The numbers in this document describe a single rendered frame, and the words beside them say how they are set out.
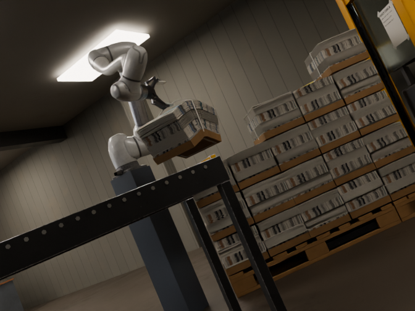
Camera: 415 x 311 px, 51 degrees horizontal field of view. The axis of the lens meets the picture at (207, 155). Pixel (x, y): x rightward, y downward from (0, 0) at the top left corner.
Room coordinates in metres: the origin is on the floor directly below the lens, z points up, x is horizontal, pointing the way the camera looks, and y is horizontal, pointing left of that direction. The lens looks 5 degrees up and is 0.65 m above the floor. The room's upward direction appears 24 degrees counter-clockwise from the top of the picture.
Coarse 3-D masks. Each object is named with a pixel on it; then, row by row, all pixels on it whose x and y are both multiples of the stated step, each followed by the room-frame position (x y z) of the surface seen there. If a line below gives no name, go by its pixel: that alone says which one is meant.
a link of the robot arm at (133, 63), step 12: (132, 48) 2.11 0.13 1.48; (144, 48) 2.15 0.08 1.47; (96, 60) 2.50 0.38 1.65; (108, 60) 2.55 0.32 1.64; (120, 60) 2.27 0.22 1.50; (132, 60) 2.11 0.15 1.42; (144, 60) 2.13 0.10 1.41; (108, 72) 2.41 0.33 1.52; (132, 72) 2.13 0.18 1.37; (144, 72) 2.19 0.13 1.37
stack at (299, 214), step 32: (320, 128) 2.83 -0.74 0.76; (352, 128) 2.85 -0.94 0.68; (224, 160) 2.77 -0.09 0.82; (256, 160) 2.80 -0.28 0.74; (288, 160) 2.81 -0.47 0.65; (320, 160) 2.82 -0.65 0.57; (352, 160) 2.83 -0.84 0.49; (256, 192) 2.78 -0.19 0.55; (288, 192) 2.80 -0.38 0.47; (352, 192) 2.83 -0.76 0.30; (384, 192) 2.85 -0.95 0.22; (224, 224) 2.76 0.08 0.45; (256, 224) 2.80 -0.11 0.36; (288, 224) 2.80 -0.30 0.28; (320, 224) 2.81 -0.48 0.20; (352, 224) 2.83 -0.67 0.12; (384, 224) 2.84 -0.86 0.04; (224, 256) 2.76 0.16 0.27; (288, 256) 2.78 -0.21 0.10; (320, 256) 2.80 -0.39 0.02; (256, 288) 2.76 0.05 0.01
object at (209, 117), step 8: (200, 104) 2.47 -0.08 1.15; (200, 112) 2.44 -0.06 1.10; (208, 112) 2.51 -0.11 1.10; (208, 120) 2.48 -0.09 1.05; (216, 120) 2.55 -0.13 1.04; (208, 128) 2.46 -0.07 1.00; (216, 128) 2.53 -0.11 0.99; (208, 136) 2.43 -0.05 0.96; (200, 144) 2.50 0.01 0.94; (208, 144) 2.52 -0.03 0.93; (184, 152) 2.57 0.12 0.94; (192, 152) 2.59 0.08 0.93
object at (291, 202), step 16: (336, 144) 2.83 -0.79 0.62; (304, 160) 2.81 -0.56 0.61; (256, 176) 2.79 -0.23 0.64; (352, 176) 2.83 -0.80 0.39; (320, 192) 2.81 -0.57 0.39; (272, 208) 2.79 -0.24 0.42; (288, 208) 2.80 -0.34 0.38; (368, 208) 2.83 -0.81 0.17; (336, 224) 2.81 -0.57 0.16; (304, 240) 2.80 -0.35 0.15
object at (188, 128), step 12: (180, 108) 2.29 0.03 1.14; (156, 120) 2.29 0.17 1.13; (168, 120) 2.26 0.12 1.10; (180, 120) 2.27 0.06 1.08; (192, 120) 2.35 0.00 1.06; (144, 132) 2.36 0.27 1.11; (156, 132) 2.34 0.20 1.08; (168, 132) 2.31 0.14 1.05; (180, 132) 2.28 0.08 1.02; (192, 132) 2.32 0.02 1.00; (156, 144) 2.38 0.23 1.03; (168, 144) 2.35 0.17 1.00; (180, 144) 2.32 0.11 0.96; (156, 156) 2.42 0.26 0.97
